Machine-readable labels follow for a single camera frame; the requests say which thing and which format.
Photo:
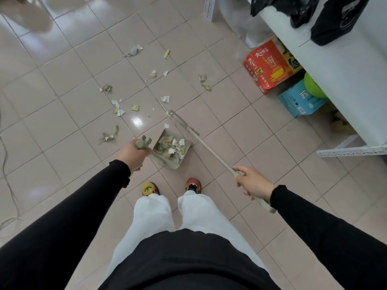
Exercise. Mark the person's left hand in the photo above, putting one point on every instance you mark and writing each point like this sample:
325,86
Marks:
133,157

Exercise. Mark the person's right hand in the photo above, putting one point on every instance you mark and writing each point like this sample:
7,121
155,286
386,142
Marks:
257,184

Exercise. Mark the grey-green dustpan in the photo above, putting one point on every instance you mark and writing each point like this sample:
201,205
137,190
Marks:
169,164

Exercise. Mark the grey-green broom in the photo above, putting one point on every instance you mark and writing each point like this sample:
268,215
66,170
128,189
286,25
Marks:
211,151

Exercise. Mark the person's right forearm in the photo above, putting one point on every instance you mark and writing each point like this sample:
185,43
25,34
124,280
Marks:
332,241

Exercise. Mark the person's left forearm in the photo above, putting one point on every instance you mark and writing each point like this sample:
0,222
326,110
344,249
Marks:
60,226

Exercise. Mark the person's yellow left shoe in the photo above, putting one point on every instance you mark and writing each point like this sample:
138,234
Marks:
149,189

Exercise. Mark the person's red right shoe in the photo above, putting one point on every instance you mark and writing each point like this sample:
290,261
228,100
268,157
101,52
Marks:
193,184

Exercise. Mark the person's white trousers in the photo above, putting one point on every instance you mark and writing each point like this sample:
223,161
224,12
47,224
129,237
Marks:
196,214

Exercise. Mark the person's black top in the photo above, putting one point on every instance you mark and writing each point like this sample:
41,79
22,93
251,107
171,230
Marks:
187,262

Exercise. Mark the blue cardboard box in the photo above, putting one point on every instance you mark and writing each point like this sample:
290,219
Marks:
297,102

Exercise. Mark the green ball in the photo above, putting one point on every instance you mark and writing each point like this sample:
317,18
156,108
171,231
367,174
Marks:
314,87

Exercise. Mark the red cardboard box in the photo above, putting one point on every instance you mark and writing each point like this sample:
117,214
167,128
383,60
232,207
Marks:
267,67

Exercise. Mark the white metal shelf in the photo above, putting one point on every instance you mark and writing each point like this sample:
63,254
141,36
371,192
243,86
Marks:
338,87

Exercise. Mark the clear plastic bag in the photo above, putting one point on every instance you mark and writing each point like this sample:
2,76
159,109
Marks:
248,27

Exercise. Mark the black plastic bag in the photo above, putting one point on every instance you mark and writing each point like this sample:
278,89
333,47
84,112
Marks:
290,6

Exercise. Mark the black tote bag white print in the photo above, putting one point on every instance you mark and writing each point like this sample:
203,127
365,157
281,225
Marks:
338,21

